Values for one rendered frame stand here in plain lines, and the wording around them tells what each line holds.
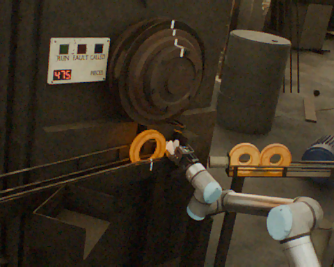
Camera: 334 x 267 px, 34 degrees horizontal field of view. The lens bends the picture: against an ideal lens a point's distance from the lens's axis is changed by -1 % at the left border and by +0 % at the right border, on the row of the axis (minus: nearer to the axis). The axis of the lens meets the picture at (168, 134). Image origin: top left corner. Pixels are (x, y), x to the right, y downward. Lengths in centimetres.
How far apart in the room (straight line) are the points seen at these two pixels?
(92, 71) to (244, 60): 289
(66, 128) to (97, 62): 30
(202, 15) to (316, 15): 768
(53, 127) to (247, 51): 300
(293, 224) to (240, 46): 322
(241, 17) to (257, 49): 183
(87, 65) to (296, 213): 101
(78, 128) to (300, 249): 101
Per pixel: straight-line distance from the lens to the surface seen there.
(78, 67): 222
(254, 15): 653
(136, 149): 240
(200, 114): 269
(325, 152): 425
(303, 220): 199
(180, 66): 225
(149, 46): 220
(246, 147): 265
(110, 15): 227
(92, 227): 210
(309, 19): 1010
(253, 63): 498
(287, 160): 273
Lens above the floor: 170
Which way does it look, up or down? 21 degrees down
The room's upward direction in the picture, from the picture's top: 9 degrees clockwise
